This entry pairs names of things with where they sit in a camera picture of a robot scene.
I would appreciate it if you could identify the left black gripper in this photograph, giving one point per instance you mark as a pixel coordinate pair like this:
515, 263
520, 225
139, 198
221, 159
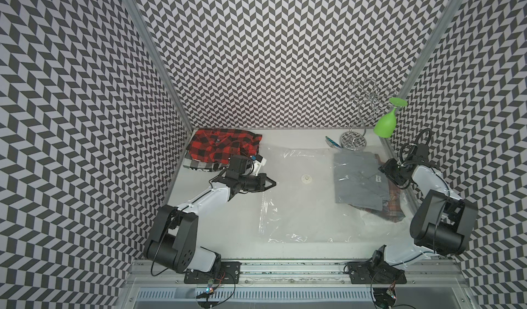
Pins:
261, 182

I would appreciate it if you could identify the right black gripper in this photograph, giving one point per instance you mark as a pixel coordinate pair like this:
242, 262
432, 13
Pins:
388, 166

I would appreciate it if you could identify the clear plastic vacuum bag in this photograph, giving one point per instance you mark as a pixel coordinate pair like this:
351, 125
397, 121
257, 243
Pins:
301, 208

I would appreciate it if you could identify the grey cloth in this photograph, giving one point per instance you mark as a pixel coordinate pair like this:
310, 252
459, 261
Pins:
341, 172

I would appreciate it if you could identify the black white plaid shirt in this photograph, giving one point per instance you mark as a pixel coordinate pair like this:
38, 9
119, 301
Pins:
192, 164

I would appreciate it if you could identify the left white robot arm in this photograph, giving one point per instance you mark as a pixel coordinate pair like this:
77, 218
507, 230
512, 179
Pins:
173, 238

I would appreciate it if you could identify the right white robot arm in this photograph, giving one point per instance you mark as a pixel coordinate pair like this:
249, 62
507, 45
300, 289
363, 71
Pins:
442, 224

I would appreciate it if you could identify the green plastic wine glass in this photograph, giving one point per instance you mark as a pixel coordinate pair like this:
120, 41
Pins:
387, 124

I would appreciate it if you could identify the left small circuit board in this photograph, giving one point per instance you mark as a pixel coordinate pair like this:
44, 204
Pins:
210, 287

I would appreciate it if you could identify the small circuit board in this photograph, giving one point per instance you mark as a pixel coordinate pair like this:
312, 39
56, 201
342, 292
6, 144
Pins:
381, 298
210, 287

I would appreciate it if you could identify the right small circuit board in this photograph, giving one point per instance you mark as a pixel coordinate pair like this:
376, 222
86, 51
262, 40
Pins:
381, 298

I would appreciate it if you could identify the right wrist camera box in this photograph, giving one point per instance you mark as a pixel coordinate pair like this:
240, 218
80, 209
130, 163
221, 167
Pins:
412, 153

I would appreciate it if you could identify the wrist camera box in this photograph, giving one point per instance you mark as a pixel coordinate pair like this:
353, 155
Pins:
246, 165
412, 153

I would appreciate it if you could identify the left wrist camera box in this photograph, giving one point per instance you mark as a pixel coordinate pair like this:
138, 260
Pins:
246, 165

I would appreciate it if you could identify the metal wire glass rack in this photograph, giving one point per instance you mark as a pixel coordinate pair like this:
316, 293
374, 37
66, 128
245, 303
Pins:
355, 140

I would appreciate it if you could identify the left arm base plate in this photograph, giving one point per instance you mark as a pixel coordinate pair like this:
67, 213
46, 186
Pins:
227, 273

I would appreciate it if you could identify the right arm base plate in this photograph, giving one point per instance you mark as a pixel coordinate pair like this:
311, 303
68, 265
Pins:
369, 273

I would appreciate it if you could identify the aluminium front rail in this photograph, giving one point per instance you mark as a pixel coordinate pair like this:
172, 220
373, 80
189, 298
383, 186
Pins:
317, 272

